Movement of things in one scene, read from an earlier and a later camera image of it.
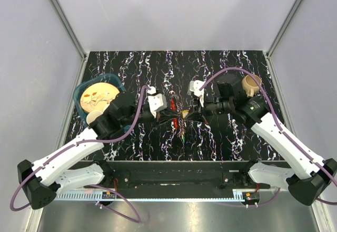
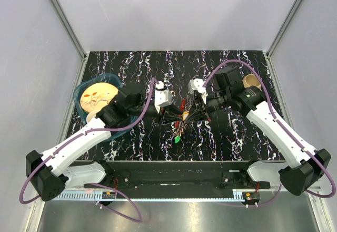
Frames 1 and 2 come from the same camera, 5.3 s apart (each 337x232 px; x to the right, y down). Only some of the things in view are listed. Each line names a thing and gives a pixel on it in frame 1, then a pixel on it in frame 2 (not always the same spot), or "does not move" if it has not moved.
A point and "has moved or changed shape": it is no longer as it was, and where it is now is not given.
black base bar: (179, 175) does not move
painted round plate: (97, 96) does not move
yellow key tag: (185, 112) does not move
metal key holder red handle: (172, 106) has moved or changed shape
